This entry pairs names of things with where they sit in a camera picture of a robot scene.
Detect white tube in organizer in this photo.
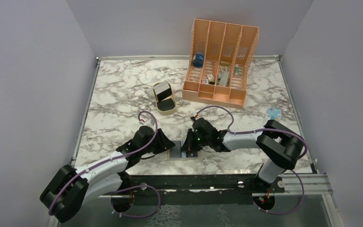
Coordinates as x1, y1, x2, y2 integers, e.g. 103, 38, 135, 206
234, 64, 239, 77

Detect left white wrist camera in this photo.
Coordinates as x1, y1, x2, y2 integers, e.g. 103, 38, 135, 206
142, 121, 156, 130

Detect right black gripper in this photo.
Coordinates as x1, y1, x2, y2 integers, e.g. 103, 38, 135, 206
181, 129, 210, 151

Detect black mounting base rail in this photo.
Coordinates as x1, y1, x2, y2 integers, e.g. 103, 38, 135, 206
56, 174, 332, 206

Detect orange plastic desk organizer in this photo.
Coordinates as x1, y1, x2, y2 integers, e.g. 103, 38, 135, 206
182, 19, 259, 109

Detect purple cable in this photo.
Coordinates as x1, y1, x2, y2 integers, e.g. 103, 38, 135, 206
48, 111, 159, 217
190, 105, 308, 160

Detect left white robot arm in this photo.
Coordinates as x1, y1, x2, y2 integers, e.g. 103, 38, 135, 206
39, 126, 175, 223

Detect beige leather card holder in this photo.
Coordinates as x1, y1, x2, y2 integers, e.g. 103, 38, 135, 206
167, 140, 202, 161

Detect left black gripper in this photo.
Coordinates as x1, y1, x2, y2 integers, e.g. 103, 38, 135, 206
140, 129, 175, 156

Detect blue round jar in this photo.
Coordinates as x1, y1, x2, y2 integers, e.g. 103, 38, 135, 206
191, 52, 204, 68

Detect white card stack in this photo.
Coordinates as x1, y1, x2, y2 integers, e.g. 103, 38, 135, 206
153, 81, 170, 96

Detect small items in organizer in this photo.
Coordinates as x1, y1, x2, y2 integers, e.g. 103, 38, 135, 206
201, 64, 229, 87

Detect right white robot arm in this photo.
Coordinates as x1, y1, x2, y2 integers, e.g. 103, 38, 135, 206
181, 118, 304, 192

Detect beige tray with cards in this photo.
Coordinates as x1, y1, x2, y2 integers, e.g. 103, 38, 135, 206
152, 80, 177, 115

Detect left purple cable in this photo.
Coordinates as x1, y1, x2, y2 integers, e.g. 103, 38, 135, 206
48, 111, 159, 217

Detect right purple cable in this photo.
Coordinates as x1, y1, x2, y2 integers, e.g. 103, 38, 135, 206
190, 105, 308, 160

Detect blue packaged item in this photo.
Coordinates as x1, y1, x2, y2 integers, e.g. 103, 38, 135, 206
263, 107, 282, 124

